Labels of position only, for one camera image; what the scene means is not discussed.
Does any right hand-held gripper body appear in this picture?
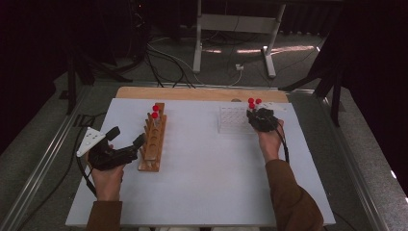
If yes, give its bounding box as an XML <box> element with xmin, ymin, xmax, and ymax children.
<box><xmin>249</xmin><ymin>101</ymin><xmax>288</xmax><ymax>134</ymax></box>

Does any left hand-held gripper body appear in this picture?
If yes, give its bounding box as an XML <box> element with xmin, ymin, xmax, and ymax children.
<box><xmin>76</xmin><ymin>127</ymin><xmax>140</xmax><ymax>172</ymax></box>

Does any wooden test tube rack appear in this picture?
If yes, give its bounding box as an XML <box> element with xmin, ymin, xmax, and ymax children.
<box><xmin>138</xmin><ymin>102</ymin><xmax>168</xmax><ymax>173</ymax></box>

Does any clear acrylic test tube rack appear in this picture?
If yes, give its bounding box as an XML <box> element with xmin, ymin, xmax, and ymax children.
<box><xmin>217</xmin><ymin>105</ymin><xmax>258</xmax><ymax>136</ymax></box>

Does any person's right hand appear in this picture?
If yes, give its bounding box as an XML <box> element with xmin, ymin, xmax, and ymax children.
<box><xmin>257</xmin><ymin>118</ymin><xmax>286</xmax><ymax>164</ymax></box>

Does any person's left hand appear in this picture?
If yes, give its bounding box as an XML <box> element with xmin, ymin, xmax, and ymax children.
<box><xmin>85</xmin><ymin>152</ymin><xmax>126</xmax><ymax>203</ymax></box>

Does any black tripod stand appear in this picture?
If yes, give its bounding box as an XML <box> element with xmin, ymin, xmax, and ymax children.
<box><xmin>277</xmin><ymin>32</ymin><xmax>344</xmax><ymax>128</ymax></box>
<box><xmin>64</xmin><ymin>47</ymin><xmax>135</xmax><ymax>116</ymax></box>

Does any white metal stand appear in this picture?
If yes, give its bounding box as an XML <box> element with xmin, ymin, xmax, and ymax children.
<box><xmin>191</xmin><ymin>0</ymin><xmax>288</xmax><ymax>79</ymax></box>

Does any left hand-held gripper black cable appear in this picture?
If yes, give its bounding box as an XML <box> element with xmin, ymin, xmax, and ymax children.
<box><xmin>75</xmin><ymin>155</ymin><xmax>98</xmax><ymax>197</ymax></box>

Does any hand-held gripper black cable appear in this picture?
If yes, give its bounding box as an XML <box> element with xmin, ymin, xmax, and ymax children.
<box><xmin>75</xmin><ymin>155</ymin><xmax>98</xmax><ymax>197</ymax></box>
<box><xmin>274</xmin><ymin>119</ymin><xmax>291</xmax><ymax>165</ymax></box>

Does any right hand-held gripper black cable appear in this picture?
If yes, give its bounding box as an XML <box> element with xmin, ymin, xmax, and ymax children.
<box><xmin>274</xmin><ymin>119</ymin><xmax>291</xmax><ymax>165</ymax></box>

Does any long black floor cable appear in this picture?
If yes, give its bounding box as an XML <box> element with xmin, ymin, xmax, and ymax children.
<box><xmin>15</xmin><ymin>112</ymin><xmax>108</xmax><ymax>231</ymax></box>

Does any aluminium floor rail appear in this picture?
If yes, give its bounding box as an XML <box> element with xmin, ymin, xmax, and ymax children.
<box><xmin>0</xmin><ymin>85</ymin><xmax>94</xmax><ymax>231</ymax></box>
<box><xmin>316</xmin><ymin>91</ymin><xmax>391</xmax><ymax>231</ymax></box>

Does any black floor cables bundle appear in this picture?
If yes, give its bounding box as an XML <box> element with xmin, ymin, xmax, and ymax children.
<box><xmin>143</xmin><ymin>42</ymin><xmax>197</xmax><ymax>90</ymax></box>

